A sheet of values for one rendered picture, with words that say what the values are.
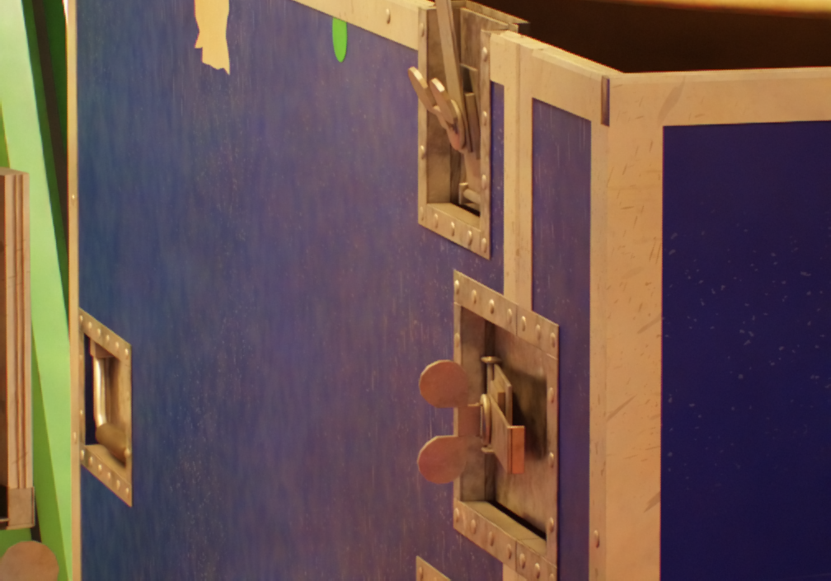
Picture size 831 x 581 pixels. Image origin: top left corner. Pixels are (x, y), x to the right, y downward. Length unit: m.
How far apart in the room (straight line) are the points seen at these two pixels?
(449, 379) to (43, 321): 2.22
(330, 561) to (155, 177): 0.45
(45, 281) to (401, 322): 2.06
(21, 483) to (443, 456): 0.53
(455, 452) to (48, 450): 2.20
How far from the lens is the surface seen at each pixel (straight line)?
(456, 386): 2.62
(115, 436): 3.48
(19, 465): 2.13
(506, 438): 2.56
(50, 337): 4.82
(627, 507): 2.45
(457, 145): 2.66
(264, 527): 3.08
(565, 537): 2.52
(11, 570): 2.19
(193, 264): 3.23
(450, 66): 2.66
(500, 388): 2.62
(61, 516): 4.81
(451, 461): 2.63
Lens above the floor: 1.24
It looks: 9 degrees down
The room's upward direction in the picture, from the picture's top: straight up
